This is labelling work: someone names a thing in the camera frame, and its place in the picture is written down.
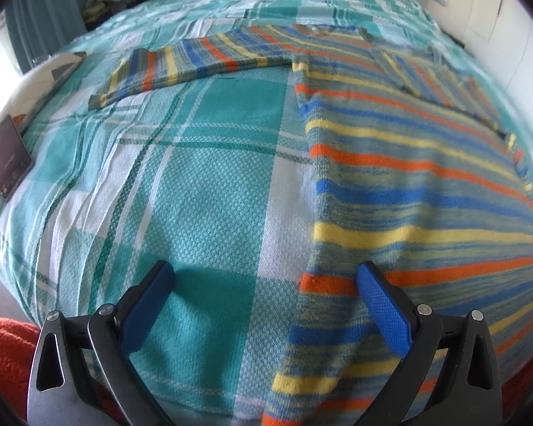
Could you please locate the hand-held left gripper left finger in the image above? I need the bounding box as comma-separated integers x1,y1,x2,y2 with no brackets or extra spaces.
27,260,177,426

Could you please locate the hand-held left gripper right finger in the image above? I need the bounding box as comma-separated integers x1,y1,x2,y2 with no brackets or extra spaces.
355,261,504,426

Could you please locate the striped knit sweater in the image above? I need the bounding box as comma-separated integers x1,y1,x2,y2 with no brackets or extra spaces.
88,22,533,426

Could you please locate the teal plaid bedspread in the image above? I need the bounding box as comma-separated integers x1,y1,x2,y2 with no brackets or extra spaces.
0,0,533,426

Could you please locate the orange fluffy rug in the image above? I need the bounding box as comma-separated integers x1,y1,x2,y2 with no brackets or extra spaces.
0,317,126,426

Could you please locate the dark smartphone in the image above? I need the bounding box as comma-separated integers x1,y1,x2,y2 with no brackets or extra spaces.
0,114,34,200

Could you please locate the star pattern pillow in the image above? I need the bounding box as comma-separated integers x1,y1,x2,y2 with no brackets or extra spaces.
0,51,88,214

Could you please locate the teal curtain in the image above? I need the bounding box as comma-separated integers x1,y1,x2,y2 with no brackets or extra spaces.
2,0,90,75

